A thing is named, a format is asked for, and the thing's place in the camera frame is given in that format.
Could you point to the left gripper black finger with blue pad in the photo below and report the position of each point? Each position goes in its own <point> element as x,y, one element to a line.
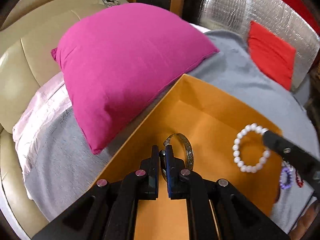
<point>107,210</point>
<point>216,209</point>

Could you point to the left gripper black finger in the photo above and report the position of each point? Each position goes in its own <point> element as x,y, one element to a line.
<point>304,163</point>

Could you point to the silver bangle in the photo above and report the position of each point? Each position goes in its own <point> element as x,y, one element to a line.
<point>189,154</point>

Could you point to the orange cardboard box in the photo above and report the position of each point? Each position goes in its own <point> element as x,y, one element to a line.
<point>210,119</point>

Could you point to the grey blanket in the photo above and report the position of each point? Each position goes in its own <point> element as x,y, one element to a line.
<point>61,165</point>

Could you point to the red cushion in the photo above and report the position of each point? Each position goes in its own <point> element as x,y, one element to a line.
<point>272,55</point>

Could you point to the pink white bed sheet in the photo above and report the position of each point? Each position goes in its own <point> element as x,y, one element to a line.
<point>37,114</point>

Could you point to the magenta pillow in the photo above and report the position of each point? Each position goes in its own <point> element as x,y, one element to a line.
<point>116,62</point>

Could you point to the silver foil insulation panel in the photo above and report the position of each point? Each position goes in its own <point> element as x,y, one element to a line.
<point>276,16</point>

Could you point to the beige leather sofa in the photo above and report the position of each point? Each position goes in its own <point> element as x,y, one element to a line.
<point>31,30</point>

